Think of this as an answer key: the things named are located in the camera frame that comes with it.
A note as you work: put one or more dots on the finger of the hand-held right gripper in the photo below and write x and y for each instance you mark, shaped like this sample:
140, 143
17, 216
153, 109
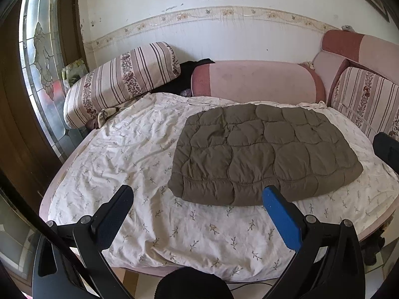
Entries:
388, 149

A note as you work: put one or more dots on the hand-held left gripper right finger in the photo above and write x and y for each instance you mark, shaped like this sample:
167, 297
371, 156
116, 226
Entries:
282, 218

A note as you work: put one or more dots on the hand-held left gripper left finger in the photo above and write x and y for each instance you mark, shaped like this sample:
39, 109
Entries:
115, 218

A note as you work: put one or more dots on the olive quilted hooded jacket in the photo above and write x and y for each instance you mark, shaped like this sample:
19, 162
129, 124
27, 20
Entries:
265, 152

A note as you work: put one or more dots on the striped floral back cushion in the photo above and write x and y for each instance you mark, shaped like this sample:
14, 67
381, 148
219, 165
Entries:
364, 96

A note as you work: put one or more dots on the white floral bedsheet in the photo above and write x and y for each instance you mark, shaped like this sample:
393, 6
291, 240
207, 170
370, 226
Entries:
131, 155

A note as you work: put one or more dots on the thin black rod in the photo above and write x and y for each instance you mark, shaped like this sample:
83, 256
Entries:
46, 233

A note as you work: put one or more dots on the crumpled patterned cloth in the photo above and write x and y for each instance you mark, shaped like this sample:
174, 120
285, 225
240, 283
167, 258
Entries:
107, 116

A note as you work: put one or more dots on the pink fabric sofa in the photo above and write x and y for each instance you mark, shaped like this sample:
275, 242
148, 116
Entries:
343, 43

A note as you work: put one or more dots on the small beige cloth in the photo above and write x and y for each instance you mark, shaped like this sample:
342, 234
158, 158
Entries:
307, 65

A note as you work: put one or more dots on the small grey cloth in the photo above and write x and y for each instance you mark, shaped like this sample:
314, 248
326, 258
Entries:
348, 28

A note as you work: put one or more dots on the striped floral bolster pillow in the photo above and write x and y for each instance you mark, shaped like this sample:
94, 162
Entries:
124, 81

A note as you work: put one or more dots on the pink bolster cushion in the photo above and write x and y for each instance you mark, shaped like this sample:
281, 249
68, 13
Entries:
255, 81

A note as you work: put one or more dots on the floral printed box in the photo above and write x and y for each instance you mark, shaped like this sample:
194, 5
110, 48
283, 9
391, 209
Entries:
73, 71

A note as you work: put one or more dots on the black cloth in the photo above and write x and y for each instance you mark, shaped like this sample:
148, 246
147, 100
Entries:
184, 78

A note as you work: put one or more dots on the wooden door with stained glass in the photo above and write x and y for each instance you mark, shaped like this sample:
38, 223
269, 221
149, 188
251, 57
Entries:
43, 53

